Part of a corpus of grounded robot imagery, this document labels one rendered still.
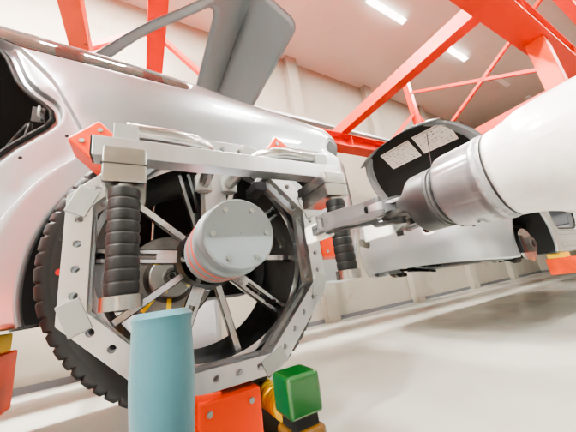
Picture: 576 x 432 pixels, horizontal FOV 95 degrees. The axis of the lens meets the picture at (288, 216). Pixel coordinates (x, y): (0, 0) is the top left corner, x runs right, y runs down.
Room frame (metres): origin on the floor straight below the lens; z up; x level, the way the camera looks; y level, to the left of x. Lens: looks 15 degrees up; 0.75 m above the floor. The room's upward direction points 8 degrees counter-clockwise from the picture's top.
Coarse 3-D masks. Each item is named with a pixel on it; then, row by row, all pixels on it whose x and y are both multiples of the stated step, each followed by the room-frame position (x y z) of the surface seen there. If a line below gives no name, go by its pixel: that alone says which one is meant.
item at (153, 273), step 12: (156, 240) 1.01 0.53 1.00; (168, 240) 1.03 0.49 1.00; (144, 276) 0.99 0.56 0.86; (156, 276) 0.96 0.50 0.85; (144, 288) 0.99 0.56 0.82; (156, 288) 0.97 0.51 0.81; (180, 288) 1.01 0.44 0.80; (156, 300) 1.01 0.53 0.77; (180, 300) 1.05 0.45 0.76; (204, 300) 1.09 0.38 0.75
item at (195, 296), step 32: (160, 192) 0.70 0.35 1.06; (192, 192) 0.65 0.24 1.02; (160, 224) 0.61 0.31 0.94; (192, 224) 0.64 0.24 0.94; (288, 224) 0.76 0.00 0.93; (96, 256) 0.55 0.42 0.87; (160, 256) 0.61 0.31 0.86; (288, 256) 0.78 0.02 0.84; (96, 288) 0.55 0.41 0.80; (160, 288) 0.61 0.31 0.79; (192, 288) 0.64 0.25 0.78; (256, 288) 0.72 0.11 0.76; (288, 288) 0.77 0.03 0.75; (192, 320) 0.64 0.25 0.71; (224, 320) 0.69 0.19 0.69; (256, 320) 0.84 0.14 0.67; (224, 352) 0.71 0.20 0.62
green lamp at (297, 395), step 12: (276, 372) 0.33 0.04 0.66; (288, 372) 0.32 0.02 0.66; (300, 372) 0.31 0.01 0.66; (312, 372) 0.32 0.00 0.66; (276, 384) 0.32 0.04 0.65; (288, 384) 0.30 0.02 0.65; (300, 384) 0.31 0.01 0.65; (312, 384) 0.31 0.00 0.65; (276, 396) 0.32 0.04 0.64; (288, 396) 0.30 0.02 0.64; (300, 396) 0.31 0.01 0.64; (312, 396) 0.31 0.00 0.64; (276, 408) 0.33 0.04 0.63; (288, 408) 0.30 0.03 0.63; (300, 408) 0.30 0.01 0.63; (312, 408) 0.31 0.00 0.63
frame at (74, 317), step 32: (96, 192) 0.46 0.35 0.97; (288, 192) 0.67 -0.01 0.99; (64, 224) 0.44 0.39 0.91; (96, 224) 0.50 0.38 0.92; (64, 256) 0.44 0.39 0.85; (320, 256) 0.70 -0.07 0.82; (64, 288) 0.44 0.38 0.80; (320, 288) 0.69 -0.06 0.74; (64, 320) 0.44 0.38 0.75; (96, 320) 0.46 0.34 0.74; (288, 320) 0.66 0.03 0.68; (96, 352) 0.47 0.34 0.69; (128, 352) 0.49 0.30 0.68; (256, 352) 0.65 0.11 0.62; (288, 352) 0.64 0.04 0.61; (224, 384) 0.57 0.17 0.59
